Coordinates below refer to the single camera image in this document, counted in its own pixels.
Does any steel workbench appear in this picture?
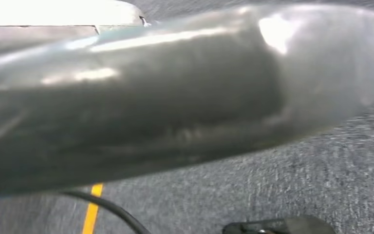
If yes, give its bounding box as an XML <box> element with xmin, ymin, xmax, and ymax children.
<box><xmin>0</xmin><ymin>0</ymin><xmax>151</xmax><ymax>59</ymax></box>

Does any yellow floor tape strip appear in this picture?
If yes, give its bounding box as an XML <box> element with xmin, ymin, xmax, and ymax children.
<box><xmin>81</xmin><ymin>183</ymin><xmax>104</xmax><ymax>234</ymax></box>

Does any black robot foot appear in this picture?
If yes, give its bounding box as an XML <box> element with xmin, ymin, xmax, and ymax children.
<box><xmin>222</xmin><ymin>215</ymin><xmax>337</xmax><ymax>234</ymax></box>

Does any black floor cable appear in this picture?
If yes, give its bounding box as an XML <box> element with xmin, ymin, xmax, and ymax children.
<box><xmin>59</xmin><ymin>190</ymin><xmax>153</xmax><ymax>234</ymax></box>

